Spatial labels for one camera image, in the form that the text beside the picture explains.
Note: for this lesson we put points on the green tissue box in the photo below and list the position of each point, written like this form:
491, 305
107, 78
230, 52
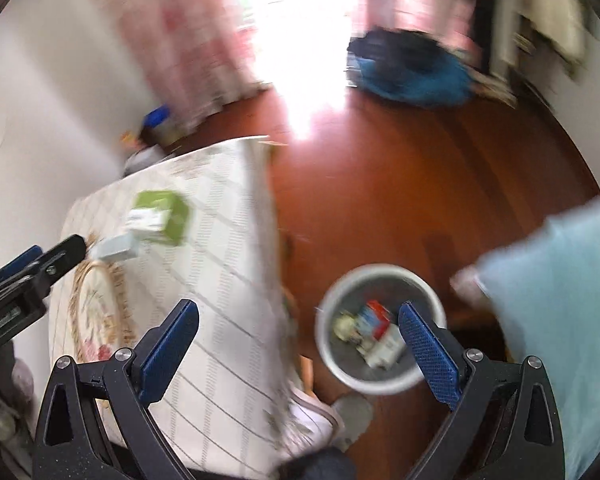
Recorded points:
167, 212

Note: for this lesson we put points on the patterned white tablecloth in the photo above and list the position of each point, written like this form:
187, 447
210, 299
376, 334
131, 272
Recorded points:
220, 270

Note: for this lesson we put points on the red soda can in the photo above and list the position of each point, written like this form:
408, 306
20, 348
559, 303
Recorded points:
375, 317

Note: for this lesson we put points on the grey slipper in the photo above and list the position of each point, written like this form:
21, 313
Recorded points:
355, 420

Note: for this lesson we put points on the white barcode box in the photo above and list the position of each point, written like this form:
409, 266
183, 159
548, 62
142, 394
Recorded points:
385, 347

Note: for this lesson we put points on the white round waste bin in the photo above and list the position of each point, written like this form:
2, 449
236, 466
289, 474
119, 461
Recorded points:
375, 382

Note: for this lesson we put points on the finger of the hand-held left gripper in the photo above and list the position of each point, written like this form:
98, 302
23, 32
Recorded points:
15, 262
62, 255

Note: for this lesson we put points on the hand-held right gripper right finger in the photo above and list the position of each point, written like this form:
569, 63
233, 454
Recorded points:
430, 355

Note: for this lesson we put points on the person's left leg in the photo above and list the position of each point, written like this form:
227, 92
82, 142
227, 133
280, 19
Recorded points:
320, 465

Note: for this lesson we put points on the pile of dark blue clothes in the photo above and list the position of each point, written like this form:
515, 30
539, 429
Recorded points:
415, 70

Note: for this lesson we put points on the small grey box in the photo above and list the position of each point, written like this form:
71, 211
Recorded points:
115, 247

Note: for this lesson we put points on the patterned quilt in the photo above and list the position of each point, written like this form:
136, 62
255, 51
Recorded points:
467, 285

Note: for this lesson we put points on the light blue blanket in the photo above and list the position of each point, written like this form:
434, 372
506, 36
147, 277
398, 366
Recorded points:
555, 300

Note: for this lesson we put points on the orange capped bottle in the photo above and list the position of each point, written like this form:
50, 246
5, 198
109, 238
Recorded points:
128, 137

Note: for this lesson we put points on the yellow container with blue lid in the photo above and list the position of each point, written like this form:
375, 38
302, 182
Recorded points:
161, 122

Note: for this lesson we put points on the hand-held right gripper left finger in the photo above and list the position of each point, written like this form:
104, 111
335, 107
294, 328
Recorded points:
167, 355

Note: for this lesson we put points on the yellow snack packet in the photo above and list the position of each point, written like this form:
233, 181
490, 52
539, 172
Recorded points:
346, 327

